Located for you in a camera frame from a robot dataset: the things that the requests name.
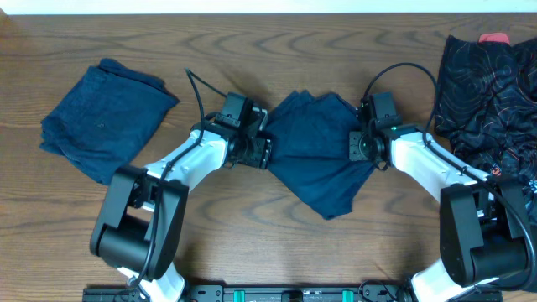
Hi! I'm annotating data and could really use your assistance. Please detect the navy blue shorts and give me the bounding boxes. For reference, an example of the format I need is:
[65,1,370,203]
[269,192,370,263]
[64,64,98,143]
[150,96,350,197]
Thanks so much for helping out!
[266,91,374,220]

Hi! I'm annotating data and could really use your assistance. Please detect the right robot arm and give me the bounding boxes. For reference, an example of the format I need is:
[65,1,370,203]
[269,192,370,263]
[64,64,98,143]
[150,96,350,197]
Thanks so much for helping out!
[349,92,536,301]

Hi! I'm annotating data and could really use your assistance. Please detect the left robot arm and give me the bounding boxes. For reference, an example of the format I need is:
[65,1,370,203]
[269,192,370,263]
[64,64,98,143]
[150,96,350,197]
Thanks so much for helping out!
[83,107,272,301]

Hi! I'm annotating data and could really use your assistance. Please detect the black patterned sports garment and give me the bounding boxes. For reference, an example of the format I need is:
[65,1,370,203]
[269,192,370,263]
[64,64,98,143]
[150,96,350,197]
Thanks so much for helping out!
[435,36,536,222]

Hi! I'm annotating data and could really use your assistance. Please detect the folded navy blue garment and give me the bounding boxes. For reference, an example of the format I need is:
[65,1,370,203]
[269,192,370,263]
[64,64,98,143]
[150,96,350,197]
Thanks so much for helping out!
[40,58,179,185]

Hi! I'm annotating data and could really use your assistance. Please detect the black mounting rail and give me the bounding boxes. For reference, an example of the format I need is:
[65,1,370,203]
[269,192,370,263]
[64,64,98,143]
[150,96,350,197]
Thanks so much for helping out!
[82,284,504,302]

